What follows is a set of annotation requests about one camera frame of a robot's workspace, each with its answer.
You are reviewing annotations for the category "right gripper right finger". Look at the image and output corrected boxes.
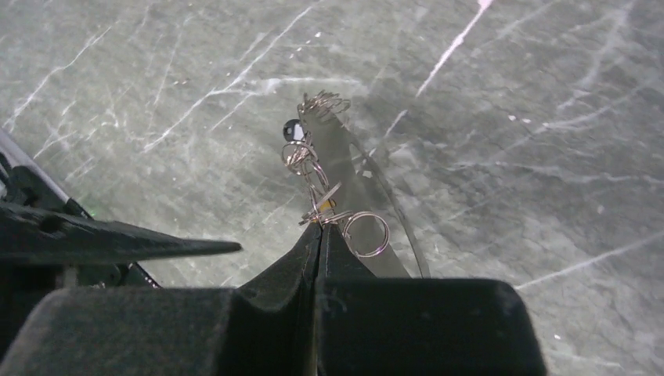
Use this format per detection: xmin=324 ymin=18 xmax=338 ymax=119
xmin=315 ymin=225 xmax=547 ymax=375

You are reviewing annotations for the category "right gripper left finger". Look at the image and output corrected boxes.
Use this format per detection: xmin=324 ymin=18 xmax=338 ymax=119
xmin=1 ymin=225 xmax=322 ymax=375

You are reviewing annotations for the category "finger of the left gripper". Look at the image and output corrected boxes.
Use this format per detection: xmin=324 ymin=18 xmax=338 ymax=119
xmin=1 ymin=203 xmax=242 ymax=266

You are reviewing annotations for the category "key with yellow tag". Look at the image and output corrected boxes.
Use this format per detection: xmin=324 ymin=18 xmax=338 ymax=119
xmin=310 ymin=182 xmax=341 ymax=223

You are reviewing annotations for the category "black key tag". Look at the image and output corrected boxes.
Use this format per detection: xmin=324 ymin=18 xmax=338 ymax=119
xmin=283 ymin=119 xmax=306 ymax=143

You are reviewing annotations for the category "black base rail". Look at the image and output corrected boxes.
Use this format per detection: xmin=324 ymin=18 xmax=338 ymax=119
xmin=1 ymin=129 xmax=160 ymax=288

